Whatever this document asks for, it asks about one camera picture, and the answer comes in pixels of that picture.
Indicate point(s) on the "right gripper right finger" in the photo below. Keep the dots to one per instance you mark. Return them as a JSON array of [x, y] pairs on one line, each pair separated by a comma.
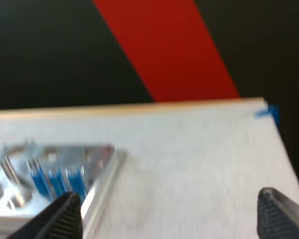
[[276, 216]]

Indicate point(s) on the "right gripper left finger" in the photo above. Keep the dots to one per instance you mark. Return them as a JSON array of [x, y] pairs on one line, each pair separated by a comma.
[[57, 219]]

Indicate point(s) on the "bright blue cylinder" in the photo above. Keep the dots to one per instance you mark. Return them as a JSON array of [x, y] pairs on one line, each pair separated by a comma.
[[40, 181], [57, 183], [77, 181]]

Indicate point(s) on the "metal plate on aluminium rails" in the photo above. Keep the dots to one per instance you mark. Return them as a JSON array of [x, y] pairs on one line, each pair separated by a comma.
[[94, 155]]

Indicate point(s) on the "blue clip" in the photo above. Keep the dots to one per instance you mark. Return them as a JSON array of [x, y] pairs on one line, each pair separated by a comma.
[[272, 113]]

